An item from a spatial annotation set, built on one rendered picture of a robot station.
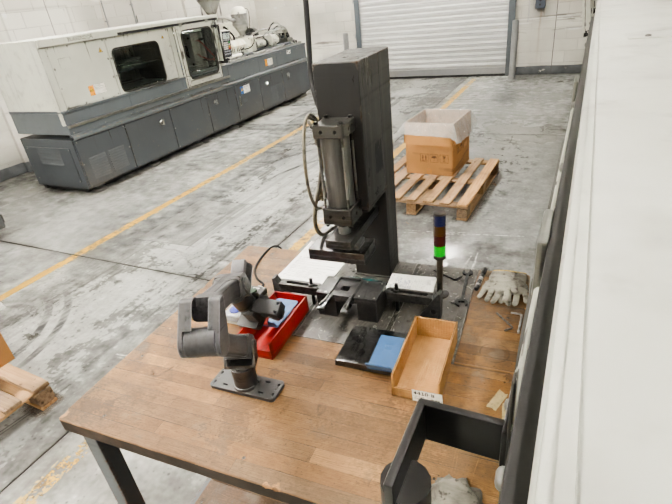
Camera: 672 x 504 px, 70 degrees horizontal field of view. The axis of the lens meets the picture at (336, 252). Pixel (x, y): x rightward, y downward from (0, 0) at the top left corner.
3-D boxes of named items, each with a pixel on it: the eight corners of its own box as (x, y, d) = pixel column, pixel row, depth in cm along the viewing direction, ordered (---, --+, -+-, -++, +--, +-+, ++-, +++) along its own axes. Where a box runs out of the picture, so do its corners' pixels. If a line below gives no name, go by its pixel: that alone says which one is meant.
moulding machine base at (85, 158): (94, 196, 561) (62, 112, 515) (39, 190, 604) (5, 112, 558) (312, 93, 985) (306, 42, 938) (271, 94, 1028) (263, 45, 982)
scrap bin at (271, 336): (238, 353, 142) (233, 337, 140) (277, 305, 162) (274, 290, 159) (273, 360, 138) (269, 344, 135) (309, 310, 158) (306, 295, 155)
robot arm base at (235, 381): (217, 348, 133) (202, 365, 127) (281, 361, 125) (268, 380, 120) (223, 370, 136) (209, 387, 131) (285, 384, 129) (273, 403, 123)
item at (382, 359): (365, 371, 127) (364, 363, 126) (381, 335, 139) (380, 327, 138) (391, 376, 125) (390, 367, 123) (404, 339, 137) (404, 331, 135)
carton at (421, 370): (392, 398, 122) (390, 374, 118) (415, 336, 142) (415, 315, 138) (442, 409, 117) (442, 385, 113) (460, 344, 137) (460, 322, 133)
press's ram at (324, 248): (309, 269, 146) (295, 177, 132) (340, 231, 167) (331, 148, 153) (364, 275, 140) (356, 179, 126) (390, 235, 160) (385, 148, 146)
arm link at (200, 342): (231, 336, 130) (183, 326, 98) (255, 335, 130) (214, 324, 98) (231, 359, 129) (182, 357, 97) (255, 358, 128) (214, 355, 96)
